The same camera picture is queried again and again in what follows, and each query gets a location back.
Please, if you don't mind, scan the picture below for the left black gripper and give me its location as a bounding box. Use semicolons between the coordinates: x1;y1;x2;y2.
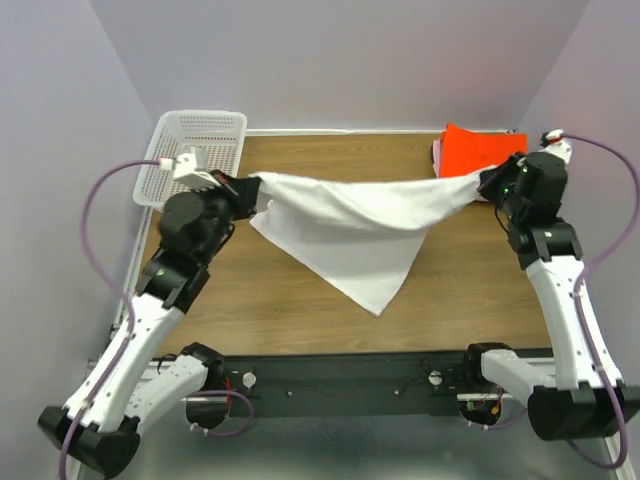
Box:
193;170;264;265

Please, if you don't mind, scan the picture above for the white t shirt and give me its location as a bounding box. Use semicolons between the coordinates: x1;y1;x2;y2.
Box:
250;172;480;316

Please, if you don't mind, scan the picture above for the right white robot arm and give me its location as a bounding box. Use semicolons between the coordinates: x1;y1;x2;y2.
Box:
459;151;639;441

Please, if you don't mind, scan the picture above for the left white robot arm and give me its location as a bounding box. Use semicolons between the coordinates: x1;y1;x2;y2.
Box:
38;170;261;479

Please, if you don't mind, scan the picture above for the orange folded t shirt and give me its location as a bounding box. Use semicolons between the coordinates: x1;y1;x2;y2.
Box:
437;123;528;177

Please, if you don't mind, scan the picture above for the white plastic laundry basket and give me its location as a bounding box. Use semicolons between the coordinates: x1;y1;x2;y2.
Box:
132;109;249;210

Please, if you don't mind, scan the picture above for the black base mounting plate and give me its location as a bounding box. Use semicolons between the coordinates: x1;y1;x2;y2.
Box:
184;349;556;419

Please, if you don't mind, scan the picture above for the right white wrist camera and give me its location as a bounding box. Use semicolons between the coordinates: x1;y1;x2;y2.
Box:
540;129;573;166

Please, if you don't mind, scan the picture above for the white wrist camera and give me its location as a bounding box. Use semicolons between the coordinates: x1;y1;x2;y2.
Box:
540;129;573;166
157;146;221;191

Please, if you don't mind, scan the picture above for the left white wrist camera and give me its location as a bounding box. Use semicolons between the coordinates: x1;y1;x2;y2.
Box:
157;146;221;191

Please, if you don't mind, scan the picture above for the left aluminium side rail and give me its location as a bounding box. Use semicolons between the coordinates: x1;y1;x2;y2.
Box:
109;207;153;339

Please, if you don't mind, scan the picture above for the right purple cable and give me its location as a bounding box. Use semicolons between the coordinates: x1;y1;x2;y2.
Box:
467;132;640;470

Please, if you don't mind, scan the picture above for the purple cable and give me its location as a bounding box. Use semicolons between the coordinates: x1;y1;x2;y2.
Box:
467;132;640;470
58;158;255;480

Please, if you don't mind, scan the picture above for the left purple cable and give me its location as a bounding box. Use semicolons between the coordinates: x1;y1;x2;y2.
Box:
58;158;255;480

